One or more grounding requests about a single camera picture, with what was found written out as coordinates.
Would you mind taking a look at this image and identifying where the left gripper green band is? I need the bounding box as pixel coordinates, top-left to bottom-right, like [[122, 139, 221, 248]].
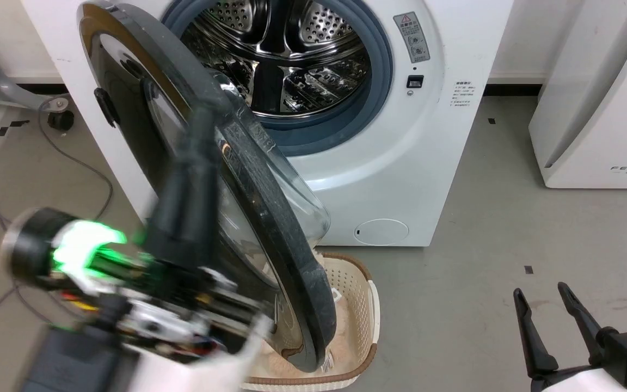
[[2, 105, 272, 361]]

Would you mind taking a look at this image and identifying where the beige cloth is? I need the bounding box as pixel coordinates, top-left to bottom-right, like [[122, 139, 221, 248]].
[[259, 305, 371, 377]]

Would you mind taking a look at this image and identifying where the white front-load washing machine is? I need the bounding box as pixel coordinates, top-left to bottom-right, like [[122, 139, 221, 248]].
[[20, 0, 515, 248]]

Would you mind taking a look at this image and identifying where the grey rubber door gasket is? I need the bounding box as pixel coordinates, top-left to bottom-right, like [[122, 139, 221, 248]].
[[161, 0, 394, 157]]

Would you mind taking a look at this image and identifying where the grey warning sticker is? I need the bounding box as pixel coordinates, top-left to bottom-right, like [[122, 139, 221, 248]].
[[393, 12, 431, 64]]

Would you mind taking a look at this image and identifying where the black caster wheel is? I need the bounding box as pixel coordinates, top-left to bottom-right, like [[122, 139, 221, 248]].
[[48, 109, 75, 131]]

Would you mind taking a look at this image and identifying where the small text label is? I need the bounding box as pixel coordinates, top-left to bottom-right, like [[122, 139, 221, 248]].
[[451, 81, 477, 107]]

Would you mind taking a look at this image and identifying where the black round washer door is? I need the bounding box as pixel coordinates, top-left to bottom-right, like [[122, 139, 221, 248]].
[[77, 0, 339, 373]]

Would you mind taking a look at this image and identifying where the round white filter cover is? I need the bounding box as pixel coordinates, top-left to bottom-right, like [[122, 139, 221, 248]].
[[354, 219, 409, 246]]

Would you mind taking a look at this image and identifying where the cream laundry basket brown rim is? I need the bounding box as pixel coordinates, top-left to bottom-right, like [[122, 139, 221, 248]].
[[240, 252, 380, 392]]

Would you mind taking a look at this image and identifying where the steel washer drum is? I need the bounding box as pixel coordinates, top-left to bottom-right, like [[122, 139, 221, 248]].
[[180, 0, 373, 118]]

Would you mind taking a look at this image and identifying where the white appliance with lettering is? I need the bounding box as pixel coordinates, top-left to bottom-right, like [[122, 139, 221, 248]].
[[528, 0, 627, 189]]

